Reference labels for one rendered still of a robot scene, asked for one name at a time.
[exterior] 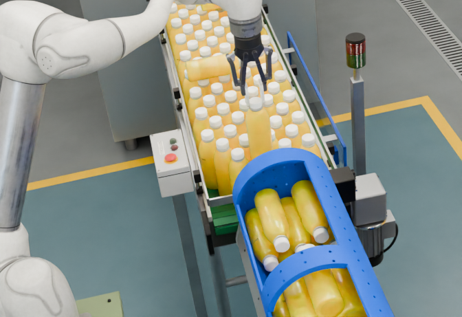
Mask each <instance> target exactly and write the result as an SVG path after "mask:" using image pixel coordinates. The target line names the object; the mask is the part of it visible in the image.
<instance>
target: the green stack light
mask: <svg viewBox="0 0 462 317"><path fill-rule="evenodd" d="M346 65H347V66H348V67H350V68H353V69H358V68H361V67H363V66H365V65H366V51H365V53H363V54H360V55H356V56H355V55H350V54H348V53H347V52H346Z"/></svg>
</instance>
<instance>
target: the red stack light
mask: <svg viewBox="0 0 462 317"><path fill-rule="evenodd" d="M345 43H346V52H347V53H348V54H350V55H355V56H356V55H360V54H363V53H365V51H366V39H365V41H364V42H362V43H360V44H350V43H347V42H346V40H345Z"/></svg>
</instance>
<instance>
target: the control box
mask: <svg viewBox="0 0 462 317"><path fill-rule="evenodd" d="M171 138H175V139H176V140H177V141H176V143H174V144H176V145H177V146H178V149H177V150H172V149H171V146H172V145H173V144H171V143H170V139H171ZM150 139H151V146H152V150H153V157H154V161H155V168H156V173H157V178H158V182H159V188H160V192H161V195H162V197H169V196H173V195H178V194H182V193H189V192H193V191H194V188H193V181H192V177H191V173H190V166H189V163H188V157H187V154H186V149H185V145H184V140H183V137H182V131H181V129H177V130H173V131H167V132H163V133H156V134H153V135H150ZM160 150H162V151H161V152H160ZM169 153H174V154H175V155H176V156H177V158H176V159H175V160H173V161H172V162H168V161H166V160H165V159H164V157H165V156H166V155H168V154H169Z"/></svg>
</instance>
